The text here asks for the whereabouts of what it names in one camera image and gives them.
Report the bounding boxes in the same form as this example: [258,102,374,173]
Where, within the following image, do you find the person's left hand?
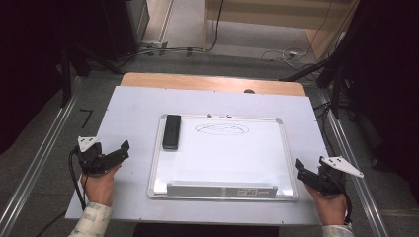
[80,163,123,208]

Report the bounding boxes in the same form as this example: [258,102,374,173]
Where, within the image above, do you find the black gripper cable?
[342,193,354,225]
[67,148,88,211]

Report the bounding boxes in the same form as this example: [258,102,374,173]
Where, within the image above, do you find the black hanging cable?
[206,0,225,52]

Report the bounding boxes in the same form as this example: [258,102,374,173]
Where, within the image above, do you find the white whiteboard with metal frame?
[146,113,300,202]

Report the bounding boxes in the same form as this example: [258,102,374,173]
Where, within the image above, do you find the person's right hand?
[303,183,349,227]

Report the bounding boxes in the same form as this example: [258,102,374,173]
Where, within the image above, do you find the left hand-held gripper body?
[76,135,115,178]

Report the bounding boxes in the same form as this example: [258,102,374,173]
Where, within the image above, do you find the metal floor rail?
[315,88,391,237]
[0,76,83,237]

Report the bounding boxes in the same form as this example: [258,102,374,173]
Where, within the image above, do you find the grey power strip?
[140,39,169,50]

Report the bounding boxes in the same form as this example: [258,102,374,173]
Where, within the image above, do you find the wooden furniture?
[202,0,361,62]

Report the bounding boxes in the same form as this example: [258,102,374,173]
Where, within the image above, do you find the black whiteboard eraser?
[161,114,183,151]

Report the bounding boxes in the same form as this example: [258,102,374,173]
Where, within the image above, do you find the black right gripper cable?
[342,193,354,225]

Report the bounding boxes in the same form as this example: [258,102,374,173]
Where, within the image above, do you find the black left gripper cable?
[67,148,88,211]

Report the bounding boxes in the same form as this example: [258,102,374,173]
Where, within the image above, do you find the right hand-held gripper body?
[315,155,366,198]

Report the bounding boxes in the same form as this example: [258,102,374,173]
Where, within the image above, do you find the black cabinet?
[0,0,151,67]

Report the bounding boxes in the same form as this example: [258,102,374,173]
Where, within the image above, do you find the white cable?
[260,46,312,71]

